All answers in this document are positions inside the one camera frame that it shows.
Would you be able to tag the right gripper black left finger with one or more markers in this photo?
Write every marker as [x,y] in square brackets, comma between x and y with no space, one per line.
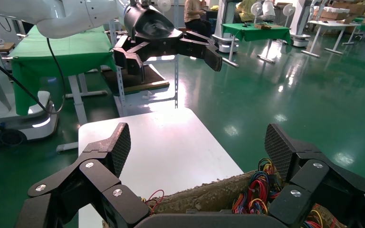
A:
[94,176]

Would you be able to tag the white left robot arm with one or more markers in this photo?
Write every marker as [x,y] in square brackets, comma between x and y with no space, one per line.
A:
[69,15]

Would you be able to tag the white table leg frame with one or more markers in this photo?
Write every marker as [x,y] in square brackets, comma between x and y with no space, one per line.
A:
[77,100]
[232,50]

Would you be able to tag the brown cardboard cartons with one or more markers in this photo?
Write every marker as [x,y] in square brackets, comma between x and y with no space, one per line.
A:
[330,14]

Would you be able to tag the white standing fan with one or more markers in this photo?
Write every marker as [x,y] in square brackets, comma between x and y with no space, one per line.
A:
[164,4]
[289,10]
[256,8]

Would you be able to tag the small green tablecloth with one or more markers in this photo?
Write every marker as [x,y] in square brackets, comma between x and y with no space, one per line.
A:
[258,34]

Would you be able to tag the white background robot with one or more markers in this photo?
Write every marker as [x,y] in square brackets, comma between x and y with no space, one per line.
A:
[225,19]
[299,19]

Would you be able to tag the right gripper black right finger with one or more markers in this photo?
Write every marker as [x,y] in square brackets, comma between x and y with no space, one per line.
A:
[308,176]

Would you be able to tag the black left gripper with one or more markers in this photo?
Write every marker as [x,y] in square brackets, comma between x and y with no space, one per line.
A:
[151,28]

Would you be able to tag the person in yellow shirt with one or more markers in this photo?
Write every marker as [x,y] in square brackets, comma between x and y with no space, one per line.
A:
[245,9]

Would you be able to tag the white background table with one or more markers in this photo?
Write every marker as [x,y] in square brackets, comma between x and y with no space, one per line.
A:
[333,24]

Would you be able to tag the grey metal shelf rack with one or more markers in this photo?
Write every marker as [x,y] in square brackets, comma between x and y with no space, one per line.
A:
[120,91]

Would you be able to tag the small wooden side table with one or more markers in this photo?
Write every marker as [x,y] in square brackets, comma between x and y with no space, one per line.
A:
[5,47]

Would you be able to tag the flat wooden item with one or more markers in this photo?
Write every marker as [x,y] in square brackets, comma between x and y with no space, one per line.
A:
[264,26]

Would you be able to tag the large green tablecloth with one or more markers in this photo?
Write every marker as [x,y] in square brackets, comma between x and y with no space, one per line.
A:
[69,50]

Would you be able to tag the seated person in beige shirt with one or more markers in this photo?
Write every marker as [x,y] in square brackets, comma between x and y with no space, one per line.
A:
[192,11]

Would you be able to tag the brown pulp cardboard box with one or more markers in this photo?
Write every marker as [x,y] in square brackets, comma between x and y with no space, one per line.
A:
[201,196]

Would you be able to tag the white robot chassis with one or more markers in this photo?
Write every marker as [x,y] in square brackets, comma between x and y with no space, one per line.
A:
[37,132]

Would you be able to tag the dark wooden shelf board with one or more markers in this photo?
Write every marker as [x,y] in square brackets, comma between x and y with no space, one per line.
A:
[129,80]

